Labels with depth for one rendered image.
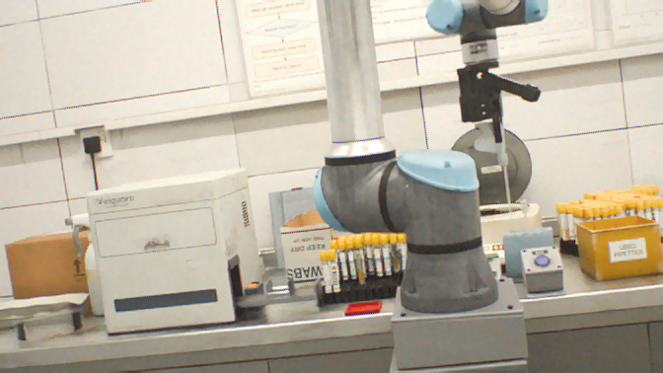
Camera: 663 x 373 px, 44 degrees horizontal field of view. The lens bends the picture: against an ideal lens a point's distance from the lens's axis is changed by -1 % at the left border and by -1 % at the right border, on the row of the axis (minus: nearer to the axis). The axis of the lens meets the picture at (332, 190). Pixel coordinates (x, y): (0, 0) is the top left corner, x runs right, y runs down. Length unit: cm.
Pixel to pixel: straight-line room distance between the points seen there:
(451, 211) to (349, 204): 17
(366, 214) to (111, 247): 65
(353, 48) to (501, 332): 48
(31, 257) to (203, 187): 69
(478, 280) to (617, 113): 110
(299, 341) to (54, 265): 79
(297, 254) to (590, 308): 70
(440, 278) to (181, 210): 64
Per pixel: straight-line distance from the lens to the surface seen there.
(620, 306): 160
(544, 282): 159
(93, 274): 199
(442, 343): 122
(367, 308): 163
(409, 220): 123
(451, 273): 121
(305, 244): 192
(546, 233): 171
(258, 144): 227
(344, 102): 127
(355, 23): 128
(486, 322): 121
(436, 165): 120
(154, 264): 170
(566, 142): 223
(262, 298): 168
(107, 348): 173
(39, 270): 220
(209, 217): 165
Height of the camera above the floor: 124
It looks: 4 degrees down
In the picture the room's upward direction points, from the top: 8 degrees counter-clockwise
